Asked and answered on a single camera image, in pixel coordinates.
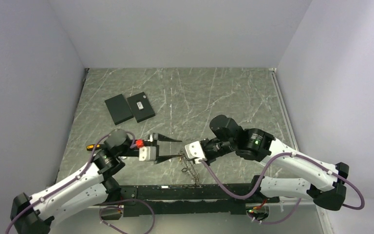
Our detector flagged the silver keyring chain with keys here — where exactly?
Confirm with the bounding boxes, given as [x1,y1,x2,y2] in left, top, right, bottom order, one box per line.
[178,152,202,188]

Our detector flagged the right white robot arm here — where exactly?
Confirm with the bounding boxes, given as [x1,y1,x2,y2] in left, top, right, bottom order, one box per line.
[199,115,349,211]

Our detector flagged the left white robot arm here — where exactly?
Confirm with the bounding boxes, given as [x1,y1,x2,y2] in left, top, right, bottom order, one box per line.
[5,129,174,234]

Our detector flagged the black box with label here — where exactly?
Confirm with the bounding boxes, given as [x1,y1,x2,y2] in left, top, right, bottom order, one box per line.
[127,92,155,123]

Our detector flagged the black box lid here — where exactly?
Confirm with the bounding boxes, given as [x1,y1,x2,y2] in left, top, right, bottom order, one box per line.
[104,94,133,125]

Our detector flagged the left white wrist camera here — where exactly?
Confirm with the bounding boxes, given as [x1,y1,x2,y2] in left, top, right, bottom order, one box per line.
[139,146,159,162]

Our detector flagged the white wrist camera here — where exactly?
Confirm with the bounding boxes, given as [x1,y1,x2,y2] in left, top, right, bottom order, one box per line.
[139,146,159,162]
[184,141,207,163]

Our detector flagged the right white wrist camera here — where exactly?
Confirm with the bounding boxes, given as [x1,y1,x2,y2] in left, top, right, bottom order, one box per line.
[184,141,207,163]

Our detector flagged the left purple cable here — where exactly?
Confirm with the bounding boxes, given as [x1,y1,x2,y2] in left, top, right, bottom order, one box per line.
[4,132,157,234]

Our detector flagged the yellow handled screwdriver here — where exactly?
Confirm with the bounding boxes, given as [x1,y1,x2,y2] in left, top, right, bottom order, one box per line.
[86,144,106,151]

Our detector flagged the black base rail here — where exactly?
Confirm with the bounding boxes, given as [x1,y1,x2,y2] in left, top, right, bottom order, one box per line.
[103,184,280,217]

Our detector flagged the aluminium frame rail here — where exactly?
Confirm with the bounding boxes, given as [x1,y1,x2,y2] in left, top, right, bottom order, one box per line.
[269,68,325,205]

